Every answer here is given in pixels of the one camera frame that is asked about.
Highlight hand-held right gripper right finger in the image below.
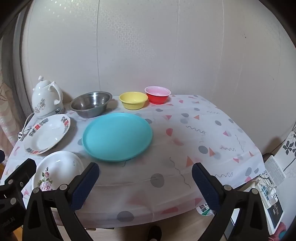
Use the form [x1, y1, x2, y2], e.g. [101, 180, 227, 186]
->
[191, 162, 275, 241]

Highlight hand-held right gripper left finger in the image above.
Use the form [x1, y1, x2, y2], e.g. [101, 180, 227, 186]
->
[23, 162, 100, 241]

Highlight white deep plate pink roses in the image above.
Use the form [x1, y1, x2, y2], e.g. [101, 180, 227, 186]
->
[32, 151, 84, 192]

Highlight white plate with red characters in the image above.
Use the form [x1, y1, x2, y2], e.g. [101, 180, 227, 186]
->
[24, 114, 71, 155]

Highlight teal plastic plate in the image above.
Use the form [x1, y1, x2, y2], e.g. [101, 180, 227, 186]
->
[83, 113, 153, 162]

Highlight stainless steel bowl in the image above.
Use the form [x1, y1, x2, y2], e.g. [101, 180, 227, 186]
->
[70, 91, 113, 118]

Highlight yellow plastic bowl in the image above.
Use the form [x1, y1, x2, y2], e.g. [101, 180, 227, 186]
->
[119, 92, 148, 110]

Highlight red plastic bowl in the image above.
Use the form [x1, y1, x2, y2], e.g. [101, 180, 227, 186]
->
[145, 86, 171, 105]

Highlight green and white packet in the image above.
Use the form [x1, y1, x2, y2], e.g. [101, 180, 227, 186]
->
[196, 202, 216, 216]

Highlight white patterned tablecloth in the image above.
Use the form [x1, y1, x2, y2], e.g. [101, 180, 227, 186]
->
[0, 94, 264, 230]

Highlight white power strip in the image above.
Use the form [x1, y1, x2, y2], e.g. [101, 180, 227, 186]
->
[251, 178, 284, 235]

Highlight white ribbed device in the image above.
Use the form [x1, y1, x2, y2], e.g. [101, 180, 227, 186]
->
[264, 155, 286, 188]

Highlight white floral ceramic kettle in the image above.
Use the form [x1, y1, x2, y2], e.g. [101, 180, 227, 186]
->
[32, 75, 65, 118]

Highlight pink and teal cloth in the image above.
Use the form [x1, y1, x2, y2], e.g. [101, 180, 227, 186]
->
[274, 221, 290, 241]

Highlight white box with black flowers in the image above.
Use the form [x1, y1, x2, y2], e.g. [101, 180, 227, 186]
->
[276, 131, 296, 179]

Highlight white kettle power cable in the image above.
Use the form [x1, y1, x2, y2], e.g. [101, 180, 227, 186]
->
[19, 113, 40, 142]

